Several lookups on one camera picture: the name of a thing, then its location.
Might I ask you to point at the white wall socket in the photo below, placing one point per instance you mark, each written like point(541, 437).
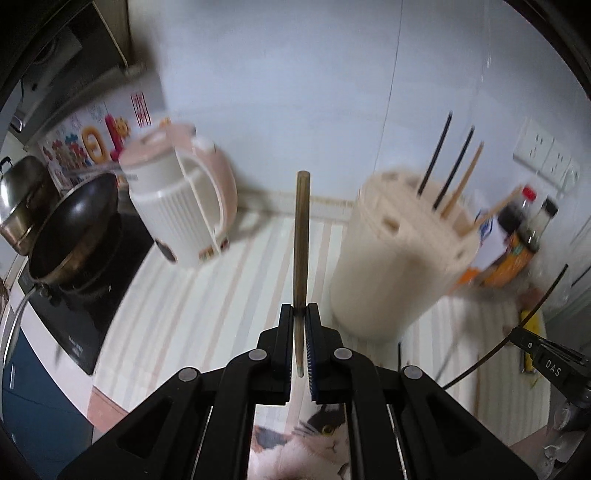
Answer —
point(533, 143)
point(559, 161)
point(572, 175)

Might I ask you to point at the small red wall sticker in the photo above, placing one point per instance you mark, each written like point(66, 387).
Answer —
point(141, 108)

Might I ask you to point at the dark sauce bottle orange label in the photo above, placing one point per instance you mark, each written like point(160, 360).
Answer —
point(531, 235)

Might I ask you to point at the striped cat print tablecloth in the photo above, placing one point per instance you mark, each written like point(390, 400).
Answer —
point(207, 314)

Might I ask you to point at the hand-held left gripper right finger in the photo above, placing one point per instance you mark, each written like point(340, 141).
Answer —
point(311, 360)

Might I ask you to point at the pink and white electric kettle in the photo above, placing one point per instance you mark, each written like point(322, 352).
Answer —
point(175, 221)

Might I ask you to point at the steel steamer pot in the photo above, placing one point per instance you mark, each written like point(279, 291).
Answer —
point(23, 203)

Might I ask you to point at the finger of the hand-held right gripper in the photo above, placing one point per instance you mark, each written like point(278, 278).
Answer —
point(526, 341)

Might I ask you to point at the dark bottle with red cap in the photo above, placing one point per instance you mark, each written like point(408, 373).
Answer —
point(510, 217)

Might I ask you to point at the black frying pan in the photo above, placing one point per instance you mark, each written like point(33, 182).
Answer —
point(74, 230)

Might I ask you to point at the blue kitchen cabinet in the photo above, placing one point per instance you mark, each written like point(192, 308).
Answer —
point(37, 406)

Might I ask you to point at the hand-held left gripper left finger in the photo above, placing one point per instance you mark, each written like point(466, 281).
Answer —
point(277, 360)

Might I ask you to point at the black glass hob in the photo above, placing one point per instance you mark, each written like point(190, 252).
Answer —
point(92, 314)

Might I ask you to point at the orange bottle with green cap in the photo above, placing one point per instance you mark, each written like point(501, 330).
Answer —
point(468, 277)

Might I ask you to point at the black range hood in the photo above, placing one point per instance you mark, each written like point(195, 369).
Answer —
point(46, 55)

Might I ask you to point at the colourful wall sticker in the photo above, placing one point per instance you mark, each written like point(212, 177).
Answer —
point(87, 143)

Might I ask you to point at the frosted glass door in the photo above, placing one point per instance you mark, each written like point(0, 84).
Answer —
point(582, 258)

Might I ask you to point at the beige ribbed utensil holder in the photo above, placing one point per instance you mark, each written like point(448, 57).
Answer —
point(383, 277)

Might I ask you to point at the dark wooden chopstick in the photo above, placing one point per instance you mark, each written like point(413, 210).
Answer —
point(456, 166)
point(400, 355)
point(436, 150)
point(544, 295)

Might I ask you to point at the white and blue packet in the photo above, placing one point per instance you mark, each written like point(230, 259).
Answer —
point(491, 237)

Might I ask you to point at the clear plastic bag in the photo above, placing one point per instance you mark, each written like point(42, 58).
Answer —
point(538, 281)

